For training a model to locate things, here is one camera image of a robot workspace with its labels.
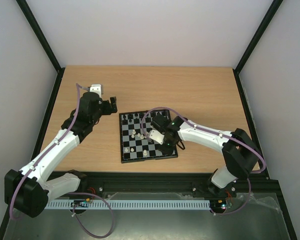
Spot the purple cable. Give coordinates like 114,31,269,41
8,83,115,238
139,107,267,216

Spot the light blue slotted cable duct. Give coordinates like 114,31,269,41
45,199,211,211

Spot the black magnetic chess board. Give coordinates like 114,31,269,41
119,116,178,164

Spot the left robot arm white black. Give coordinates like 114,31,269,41
4,92,118,218

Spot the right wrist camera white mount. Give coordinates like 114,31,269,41
148,129,165,145

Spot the black aluminium frame rail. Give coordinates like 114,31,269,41
14,171,281,198

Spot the right frame post black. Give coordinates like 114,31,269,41
234,0,284,73

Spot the frame post black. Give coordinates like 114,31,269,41
234,0,284,73
16,0,65,73

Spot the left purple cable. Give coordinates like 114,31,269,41
8,83,115,238

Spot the black chess piece row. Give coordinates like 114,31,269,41
119,110,171,124

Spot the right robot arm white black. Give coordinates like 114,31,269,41
148,114,260,196

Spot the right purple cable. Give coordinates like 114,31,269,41
139,107,267,216

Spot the left frame post black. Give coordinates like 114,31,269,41
16,0,65,73

